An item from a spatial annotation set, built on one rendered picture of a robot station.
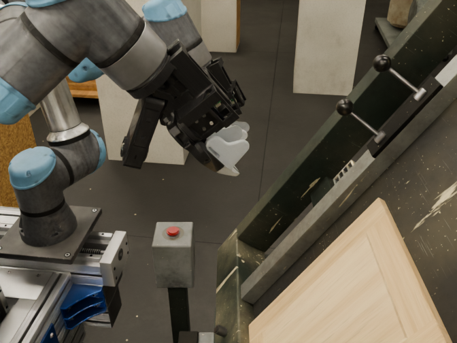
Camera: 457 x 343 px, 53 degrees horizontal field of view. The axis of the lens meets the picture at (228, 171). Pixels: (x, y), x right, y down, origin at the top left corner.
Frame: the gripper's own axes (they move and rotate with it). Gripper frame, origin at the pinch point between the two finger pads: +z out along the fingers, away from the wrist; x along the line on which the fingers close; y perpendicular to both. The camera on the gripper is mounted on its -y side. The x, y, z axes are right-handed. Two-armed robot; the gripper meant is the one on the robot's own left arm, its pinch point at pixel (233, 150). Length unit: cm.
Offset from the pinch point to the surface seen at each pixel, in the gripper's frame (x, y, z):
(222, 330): -10.6, -23.7, 42.0
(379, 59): 9.2, 34.9, -3.2
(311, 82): 355, -34, 123
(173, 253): 13, -39, 31
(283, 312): -13.8, -3.7, 37.1
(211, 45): 470, -144, 70
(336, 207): 1.5, 14.8, 23.8
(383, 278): -23.7, 22.8, 23.9
